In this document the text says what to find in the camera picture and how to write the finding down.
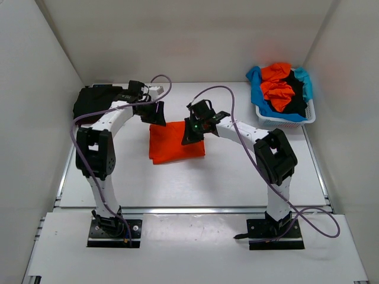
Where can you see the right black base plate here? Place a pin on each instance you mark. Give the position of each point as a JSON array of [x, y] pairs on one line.
[[262, 235]]

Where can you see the white plastic laundry basket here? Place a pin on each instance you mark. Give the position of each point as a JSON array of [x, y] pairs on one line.
[[291, 120]]

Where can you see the blue t shirt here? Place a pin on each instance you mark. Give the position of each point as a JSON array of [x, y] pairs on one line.
[[257, 98]]

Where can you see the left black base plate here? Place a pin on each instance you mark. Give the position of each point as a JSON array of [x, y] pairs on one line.
[[102, 236]]

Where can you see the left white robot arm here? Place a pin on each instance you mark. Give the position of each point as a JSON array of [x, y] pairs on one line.
[[99, 113]]

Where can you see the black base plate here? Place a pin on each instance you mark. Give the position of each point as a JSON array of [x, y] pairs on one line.
[[262, 235], [102, 236]]

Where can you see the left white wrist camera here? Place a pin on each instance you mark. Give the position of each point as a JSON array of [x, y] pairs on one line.
[[155, 91]]

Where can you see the orange t shirt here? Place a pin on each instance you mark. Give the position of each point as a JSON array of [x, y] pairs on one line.
[[165, 144], [273, 86]]

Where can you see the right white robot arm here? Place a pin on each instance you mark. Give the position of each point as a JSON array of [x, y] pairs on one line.
[[274, 158]]

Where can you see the black t shirt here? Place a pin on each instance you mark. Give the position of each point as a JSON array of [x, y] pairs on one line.
[[92, 100], [297, 104]]

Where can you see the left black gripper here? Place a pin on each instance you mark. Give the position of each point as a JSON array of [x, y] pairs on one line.
[[157, 118]]

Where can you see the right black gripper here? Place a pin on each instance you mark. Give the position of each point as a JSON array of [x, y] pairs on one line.
[[190, 137]]

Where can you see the black label sticker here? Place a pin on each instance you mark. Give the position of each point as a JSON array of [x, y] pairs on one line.
[[102, 85]]

